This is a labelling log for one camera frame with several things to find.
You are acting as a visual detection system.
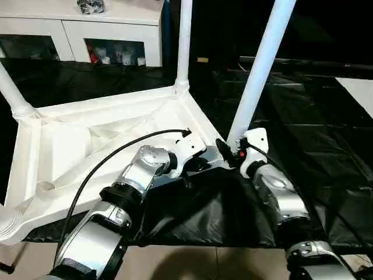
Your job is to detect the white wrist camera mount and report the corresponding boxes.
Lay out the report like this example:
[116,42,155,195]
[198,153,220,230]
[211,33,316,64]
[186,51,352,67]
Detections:
[238,127,269,179]
[170,128,208,180]

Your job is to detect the black folding chair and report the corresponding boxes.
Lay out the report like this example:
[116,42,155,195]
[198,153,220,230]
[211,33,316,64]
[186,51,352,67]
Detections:
[0,241,29,275]

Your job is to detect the white plastic table leg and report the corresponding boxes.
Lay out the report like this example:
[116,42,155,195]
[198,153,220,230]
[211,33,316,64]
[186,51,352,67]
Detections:
[0,210,24,239]
[174,0,195,92]
[226,0,298,147]
[0,61,38,121]

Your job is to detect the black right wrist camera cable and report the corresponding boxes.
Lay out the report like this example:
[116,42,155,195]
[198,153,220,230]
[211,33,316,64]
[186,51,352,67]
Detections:
[243,141,358,249]

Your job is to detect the black left wrist camera cable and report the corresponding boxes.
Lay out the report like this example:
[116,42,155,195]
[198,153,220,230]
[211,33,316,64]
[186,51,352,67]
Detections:
[53,128,193,269]

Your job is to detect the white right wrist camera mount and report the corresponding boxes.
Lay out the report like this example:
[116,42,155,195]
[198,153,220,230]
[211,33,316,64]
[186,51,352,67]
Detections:
[238,127,269,179]

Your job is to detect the small red bottle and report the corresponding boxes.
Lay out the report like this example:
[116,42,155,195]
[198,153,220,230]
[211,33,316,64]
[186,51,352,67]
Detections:
[89,45,100,64]

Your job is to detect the white glass-door cabinet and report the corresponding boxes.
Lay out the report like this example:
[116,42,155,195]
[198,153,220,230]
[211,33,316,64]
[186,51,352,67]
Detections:
[0,0,164,68]

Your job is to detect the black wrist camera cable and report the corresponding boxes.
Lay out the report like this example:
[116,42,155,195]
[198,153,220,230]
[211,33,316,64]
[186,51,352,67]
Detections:
[53,128,193,269]
[243,141,358,249]

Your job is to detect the black metal rail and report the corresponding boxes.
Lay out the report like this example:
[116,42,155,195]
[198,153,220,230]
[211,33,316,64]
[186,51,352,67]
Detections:
[238,56,373,73]

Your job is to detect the blue vertical panel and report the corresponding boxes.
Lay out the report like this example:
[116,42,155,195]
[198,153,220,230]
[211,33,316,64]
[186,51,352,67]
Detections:
[161,0,173,68]

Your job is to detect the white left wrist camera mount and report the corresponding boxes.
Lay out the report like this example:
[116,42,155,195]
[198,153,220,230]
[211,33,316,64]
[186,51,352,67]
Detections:
[170,128,208,180]

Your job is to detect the grey glossy object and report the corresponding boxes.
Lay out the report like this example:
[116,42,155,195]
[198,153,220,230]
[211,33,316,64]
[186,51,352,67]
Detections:
[75,0,106,16]

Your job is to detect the black work mat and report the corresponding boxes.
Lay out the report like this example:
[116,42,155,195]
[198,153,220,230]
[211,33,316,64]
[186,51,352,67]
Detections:
[0,57,373,249]

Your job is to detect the white flat board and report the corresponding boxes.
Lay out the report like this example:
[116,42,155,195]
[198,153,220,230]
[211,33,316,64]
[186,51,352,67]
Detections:
[334,76,373,118]

